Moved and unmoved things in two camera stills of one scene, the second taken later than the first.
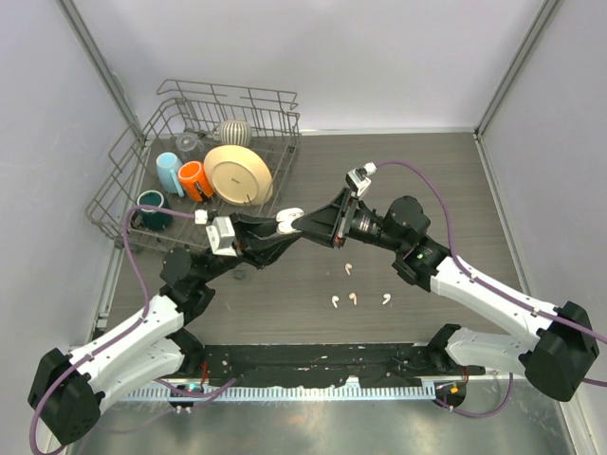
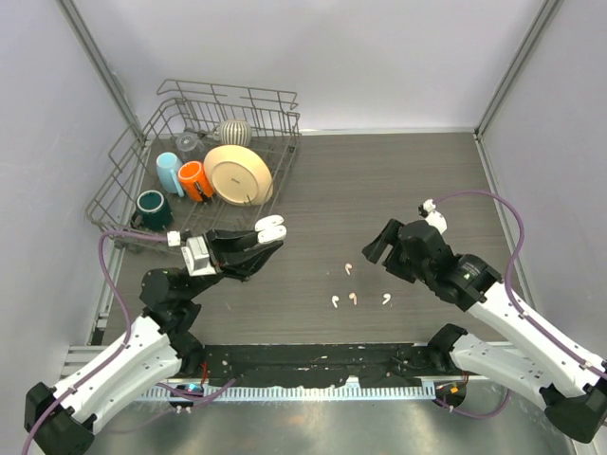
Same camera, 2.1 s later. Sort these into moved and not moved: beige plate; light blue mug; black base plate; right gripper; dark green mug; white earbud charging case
Moved: right gripper; white earbud charging case
Not moved: black base plate; light blue mug; beige plate; dark green mug
